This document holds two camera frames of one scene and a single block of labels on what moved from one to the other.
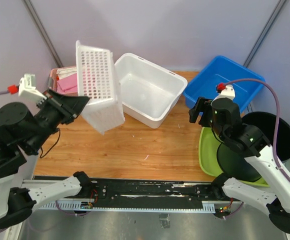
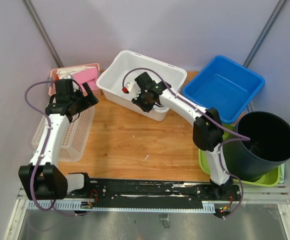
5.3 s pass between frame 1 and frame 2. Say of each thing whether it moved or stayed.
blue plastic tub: stayed
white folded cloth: stayed
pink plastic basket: stayed
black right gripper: moved
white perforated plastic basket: moved
